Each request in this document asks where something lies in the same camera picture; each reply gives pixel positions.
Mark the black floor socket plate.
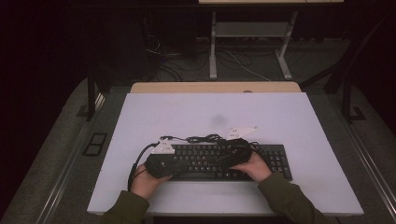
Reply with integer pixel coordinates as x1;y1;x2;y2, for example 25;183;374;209
81;132;108;157

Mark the white floor cable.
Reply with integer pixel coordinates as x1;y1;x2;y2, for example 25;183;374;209
223;49;273;83

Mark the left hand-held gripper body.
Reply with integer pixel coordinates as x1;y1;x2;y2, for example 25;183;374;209
144;139;183;179

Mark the black computer keyboard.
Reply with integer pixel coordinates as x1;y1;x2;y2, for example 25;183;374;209
167;143;293;183

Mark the black keyboard cable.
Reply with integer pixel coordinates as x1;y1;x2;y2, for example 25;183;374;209
159;133;226;145

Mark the metal floor rail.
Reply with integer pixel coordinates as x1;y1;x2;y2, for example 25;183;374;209
330;92;396;214
35;92;107;224

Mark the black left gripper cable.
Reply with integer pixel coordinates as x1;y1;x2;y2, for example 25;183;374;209
126;141;161;192

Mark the person's right hand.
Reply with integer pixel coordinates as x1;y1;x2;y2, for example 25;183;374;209
230;150;274;183

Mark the white metal desk frame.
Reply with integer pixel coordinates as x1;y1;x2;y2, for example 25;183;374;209
198;0;346;81

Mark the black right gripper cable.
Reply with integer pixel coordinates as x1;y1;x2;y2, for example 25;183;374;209
247;141;271;163

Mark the black metal stand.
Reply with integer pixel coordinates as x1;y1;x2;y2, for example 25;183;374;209
341;77;367;124
85;69;98;122

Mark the person's left hand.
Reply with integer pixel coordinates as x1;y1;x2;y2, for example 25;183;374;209
130;169;173;201

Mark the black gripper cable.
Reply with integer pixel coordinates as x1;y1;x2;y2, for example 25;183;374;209
126;141;161;192
247;141;271;163

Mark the bundle of black floor cables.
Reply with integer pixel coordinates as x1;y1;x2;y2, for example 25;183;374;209
145;33;210;82

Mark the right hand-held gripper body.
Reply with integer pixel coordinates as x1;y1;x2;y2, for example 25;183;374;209
220;125;260;170

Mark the white table board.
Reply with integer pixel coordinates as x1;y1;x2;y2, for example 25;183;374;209
86;91;365;217

